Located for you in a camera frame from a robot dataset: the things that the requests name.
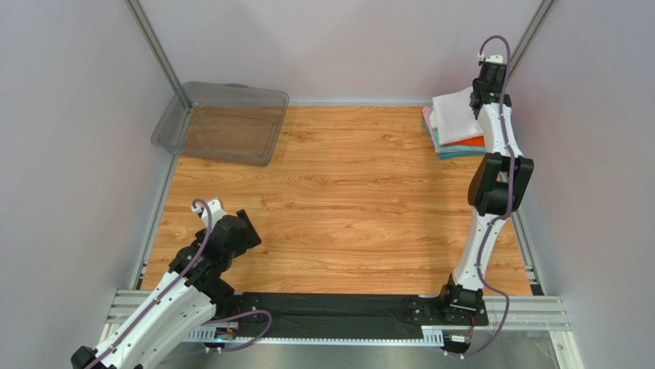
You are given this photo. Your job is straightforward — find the white t-shirt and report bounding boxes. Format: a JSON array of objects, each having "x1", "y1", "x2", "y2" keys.
[{"x1": 430, "y1": 87, "x2": 483, "y2": 145}]

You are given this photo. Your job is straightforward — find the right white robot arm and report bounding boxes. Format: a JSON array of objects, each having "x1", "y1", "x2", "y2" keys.
[{"x1": 440, "y1": 56, "x2": 534, "y2": 314}]

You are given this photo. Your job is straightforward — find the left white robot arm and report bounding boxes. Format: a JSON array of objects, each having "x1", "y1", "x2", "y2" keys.
[{"x1": 71, "y1": 200, "x2": 261, "y2": 368}]

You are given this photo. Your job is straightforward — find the orange folded t-shirt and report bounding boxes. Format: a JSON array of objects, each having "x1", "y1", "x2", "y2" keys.
[{"x1": 448, "y1": 136, "x2": 485, "y2": 147}]

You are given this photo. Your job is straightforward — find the pink folded t-shirt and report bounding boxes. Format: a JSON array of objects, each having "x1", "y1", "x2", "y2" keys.
[{"x1": 422, "y1": 107, "x2": 440, "y2": 154}]

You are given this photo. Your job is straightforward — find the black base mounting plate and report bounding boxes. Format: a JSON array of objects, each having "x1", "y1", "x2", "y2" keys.
[{"x1": 216, "y1": 293, "x2": 489, "y2": 340}]

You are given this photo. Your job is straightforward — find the clear grey plastic bin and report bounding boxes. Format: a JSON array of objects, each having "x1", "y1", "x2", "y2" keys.
[{"x1": 151, "y1": 81, "x2": 290, "y2": 167}]

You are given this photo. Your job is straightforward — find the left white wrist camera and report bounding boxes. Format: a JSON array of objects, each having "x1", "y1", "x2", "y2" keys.
[{"x1": 191, "y1": 197, "x2": 228, "y2": 229}]

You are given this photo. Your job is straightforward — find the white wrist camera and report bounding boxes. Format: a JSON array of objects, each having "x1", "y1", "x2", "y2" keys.
[
  {"x1": 477, "y1": 52, "x2": 505, "y2": 65},
  {"x1": 191, "y1": 197, "x2": 228, "y2": 229}
]

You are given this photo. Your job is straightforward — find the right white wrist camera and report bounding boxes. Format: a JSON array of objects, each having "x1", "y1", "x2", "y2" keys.
[{"x1": 477, "y1": 52, "x2": 505, "y2": 65}]

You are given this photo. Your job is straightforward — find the aluminium frame rail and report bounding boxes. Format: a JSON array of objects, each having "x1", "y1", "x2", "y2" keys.
[{"x1": 100, "y1": 290, "x2": 583, "y2": 368}]

